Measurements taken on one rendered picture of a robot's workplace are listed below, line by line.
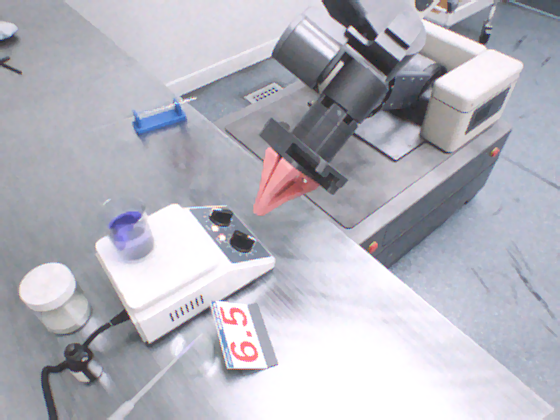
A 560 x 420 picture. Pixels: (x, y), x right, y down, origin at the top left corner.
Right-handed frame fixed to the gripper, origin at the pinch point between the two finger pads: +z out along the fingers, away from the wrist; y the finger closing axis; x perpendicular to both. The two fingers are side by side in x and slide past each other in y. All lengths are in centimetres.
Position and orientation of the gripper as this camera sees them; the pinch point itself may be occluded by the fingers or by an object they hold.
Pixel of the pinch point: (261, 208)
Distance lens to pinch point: 52.2
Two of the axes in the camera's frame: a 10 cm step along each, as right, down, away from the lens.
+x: 5.2, 2.4, 8.2
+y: 5.9, 5.9, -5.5
